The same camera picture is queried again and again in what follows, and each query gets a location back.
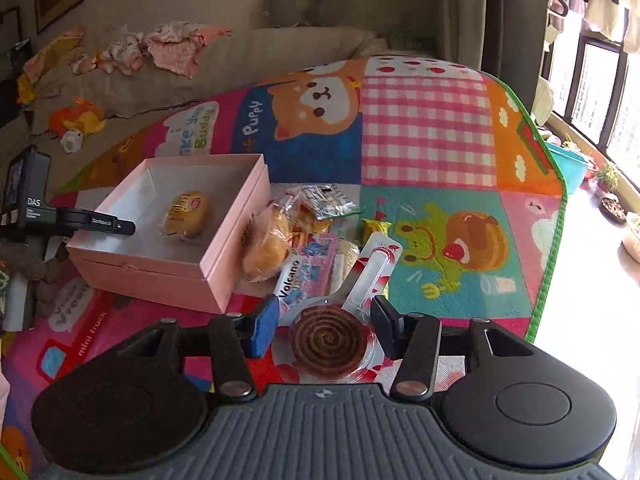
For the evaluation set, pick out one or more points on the bread bun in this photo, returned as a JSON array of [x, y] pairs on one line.
[[267, 245]]

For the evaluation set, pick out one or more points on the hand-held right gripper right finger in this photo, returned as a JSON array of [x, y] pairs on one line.
[[386, 327]]

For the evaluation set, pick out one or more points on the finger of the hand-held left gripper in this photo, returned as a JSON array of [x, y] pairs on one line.
[[107, 223]]

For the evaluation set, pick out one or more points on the brown swirl lollipop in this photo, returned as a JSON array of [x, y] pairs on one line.
[[327, 340]]

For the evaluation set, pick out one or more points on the silver and green snack packet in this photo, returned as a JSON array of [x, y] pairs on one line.
[[325, 202]]

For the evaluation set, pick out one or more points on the grey curtain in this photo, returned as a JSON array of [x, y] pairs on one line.
[[500, 15]]

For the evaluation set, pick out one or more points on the orange plush toy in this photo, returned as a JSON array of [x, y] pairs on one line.
[[80, 117]]

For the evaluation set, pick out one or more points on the small framed picture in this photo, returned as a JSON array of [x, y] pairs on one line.
[[10, 27]]

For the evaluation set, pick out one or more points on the pink candy package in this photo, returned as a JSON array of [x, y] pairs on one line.
[[315, 265]]

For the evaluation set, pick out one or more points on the red snack packet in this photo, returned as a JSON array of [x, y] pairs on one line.
[[306, 232]]

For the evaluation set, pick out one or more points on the brown fuzzy cloth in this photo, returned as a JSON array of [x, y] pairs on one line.
[[27, 262]]

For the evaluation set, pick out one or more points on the dark plant bowl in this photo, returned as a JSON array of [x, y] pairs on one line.
[[613, 208]]

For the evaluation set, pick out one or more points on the yellow cake packet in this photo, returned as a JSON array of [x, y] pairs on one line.
[[184, 212]]

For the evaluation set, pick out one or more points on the pink cardboard box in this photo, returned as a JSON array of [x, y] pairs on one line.
[[150, 275]]

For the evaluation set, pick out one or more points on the green bag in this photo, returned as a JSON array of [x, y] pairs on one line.
[[407, 42]]

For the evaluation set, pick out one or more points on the yellow and pink cloth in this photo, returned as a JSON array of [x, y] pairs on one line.
[[42, 60]]

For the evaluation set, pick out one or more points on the yellow candy bar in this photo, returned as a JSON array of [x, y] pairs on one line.
[[376, 226]]

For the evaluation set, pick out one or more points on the pale plant bowl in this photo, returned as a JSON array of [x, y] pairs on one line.
[[632, 235]]

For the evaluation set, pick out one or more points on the small potted plant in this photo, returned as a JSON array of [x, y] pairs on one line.
[[608, 177]]

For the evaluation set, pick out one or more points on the dark window frame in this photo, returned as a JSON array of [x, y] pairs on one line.
[[575, 80]]

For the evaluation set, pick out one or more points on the colourful cartoon play mat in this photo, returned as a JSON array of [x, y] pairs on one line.
[[425, 125]]

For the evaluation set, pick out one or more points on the white and pink baby clothes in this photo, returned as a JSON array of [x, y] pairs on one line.
[[117, 55]]

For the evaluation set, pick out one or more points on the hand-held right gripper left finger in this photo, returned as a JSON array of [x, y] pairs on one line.
[[264, 327]]

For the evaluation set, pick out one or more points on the teal plastic basin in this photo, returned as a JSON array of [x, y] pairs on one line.
[[567, 165]]

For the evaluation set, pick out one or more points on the cereal bar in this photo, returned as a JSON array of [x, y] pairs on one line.
[[347, 257]]

